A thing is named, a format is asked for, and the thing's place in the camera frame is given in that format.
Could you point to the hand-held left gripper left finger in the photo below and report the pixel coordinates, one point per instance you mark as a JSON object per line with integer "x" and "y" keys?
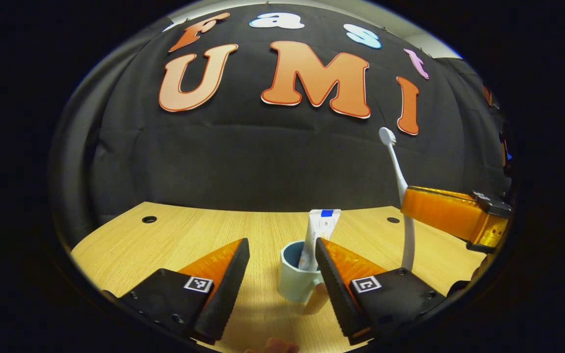
{"x": 228, "y": 289}

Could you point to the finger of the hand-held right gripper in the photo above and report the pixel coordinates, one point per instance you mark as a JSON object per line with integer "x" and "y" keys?
{"x": 439, "y": 211}

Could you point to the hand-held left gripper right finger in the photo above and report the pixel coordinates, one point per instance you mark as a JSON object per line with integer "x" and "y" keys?
{"x": 336, "y": 294}

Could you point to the light blue cup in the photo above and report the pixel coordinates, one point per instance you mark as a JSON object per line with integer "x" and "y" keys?
{"x": 292, "y": 284}

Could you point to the white toothbrush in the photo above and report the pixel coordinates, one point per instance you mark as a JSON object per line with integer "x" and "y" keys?
{"x": 398, "y": 166}

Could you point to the white toothpaste tube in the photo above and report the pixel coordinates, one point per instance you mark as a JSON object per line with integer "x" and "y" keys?
{"x": 319, "y": 228}

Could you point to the wooden desktop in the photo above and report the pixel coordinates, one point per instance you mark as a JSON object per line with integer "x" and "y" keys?
{"x": 165, "y": 245}

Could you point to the black backdrop cloth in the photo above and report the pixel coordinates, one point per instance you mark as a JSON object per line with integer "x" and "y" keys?
{"x": 263, "y": 162}

